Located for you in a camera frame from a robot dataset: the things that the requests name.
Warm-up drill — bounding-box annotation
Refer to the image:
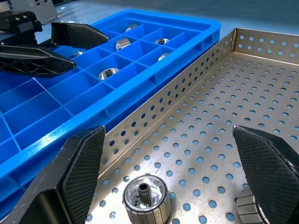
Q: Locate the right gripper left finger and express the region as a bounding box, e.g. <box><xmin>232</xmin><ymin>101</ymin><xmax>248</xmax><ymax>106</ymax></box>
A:
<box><xmin>0</xmin><ymin>125</ymin><xmax>106</xmax><ymax>224</ymax></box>

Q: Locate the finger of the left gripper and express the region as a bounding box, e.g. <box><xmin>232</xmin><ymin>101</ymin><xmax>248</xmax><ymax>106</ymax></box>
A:
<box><xmin>0</xmin><ymin>44</ymin><xmax>77</xmax><ymax>79</ymax></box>
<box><xmin>50</xmin><ymin>22</ymin><xmax>110</xmax><ymax>49</ymax></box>

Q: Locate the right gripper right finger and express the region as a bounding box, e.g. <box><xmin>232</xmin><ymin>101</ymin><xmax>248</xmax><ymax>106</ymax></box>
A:
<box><xmin>232</xmin><ymin>125</ymin><xmax>299</xmax><ymax>224</ymax></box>

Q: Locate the grey perforated metal box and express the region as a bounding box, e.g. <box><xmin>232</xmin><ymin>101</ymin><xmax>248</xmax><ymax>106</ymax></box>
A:
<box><xmin>17</xmin><ymin>0</ymin><xmax>58</xmax><ymax>24</ymax></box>

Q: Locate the blue compartment tray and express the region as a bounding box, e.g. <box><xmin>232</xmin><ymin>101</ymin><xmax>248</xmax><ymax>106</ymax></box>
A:
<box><xmin>0</xmin><ymin>8</ymin><xmax>222</xmax><ymax>215</ymax></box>

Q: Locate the perforated metal tray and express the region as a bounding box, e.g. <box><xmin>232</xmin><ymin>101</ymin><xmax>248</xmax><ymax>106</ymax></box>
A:
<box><xmin>85</xmin><ymin>27</ymin><xmax>299</xmax><ymax>224</ymax></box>

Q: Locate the blue table cover sheet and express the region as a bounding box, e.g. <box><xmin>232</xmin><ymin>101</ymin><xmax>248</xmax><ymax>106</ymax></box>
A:
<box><xmin>53</xmin><ymin>0</ymin><xmax>299</xmax><ymax>37</ymax></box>

